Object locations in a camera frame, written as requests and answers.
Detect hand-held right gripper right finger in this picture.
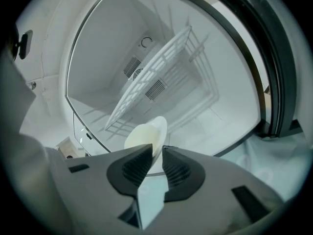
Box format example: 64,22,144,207
146,145,286,235

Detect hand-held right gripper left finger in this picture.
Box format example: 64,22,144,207
45,142,155,235

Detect white fridge shelf rack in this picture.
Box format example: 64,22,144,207
105,25,222,138

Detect black framed fridge door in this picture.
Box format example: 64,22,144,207
190,0,305,139

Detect white cabinet with black handle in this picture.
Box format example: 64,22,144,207
72,111,111,156

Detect black wall-mounted device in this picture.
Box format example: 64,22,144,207
15,29,34,60

